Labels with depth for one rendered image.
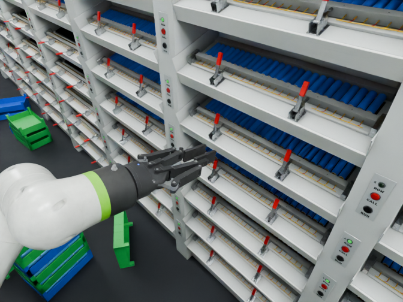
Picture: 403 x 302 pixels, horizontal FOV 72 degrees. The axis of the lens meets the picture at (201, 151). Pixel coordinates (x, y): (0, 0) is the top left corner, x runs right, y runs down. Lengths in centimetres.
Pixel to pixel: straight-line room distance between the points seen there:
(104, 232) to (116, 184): 144
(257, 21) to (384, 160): 40
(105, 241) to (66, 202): 143
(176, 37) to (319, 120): 49
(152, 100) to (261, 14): 63
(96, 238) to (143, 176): 141
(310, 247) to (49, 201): 74
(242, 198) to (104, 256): 106
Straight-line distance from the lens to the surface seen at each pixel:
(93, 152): 231
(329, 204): 81
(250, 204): 101
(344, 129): 71
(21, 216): 48
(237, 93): 81
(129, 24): 132
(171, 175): 60
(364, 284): 95
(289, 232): 97
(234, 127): 94
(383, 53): 59
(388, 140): 64
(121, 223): 169
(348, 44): 61
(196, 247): 160
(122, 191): 52
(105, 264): 181
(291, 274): 112
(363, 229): 78
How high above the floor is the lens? 150
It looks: 38 degrees down
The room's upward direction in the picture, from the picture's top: straight up
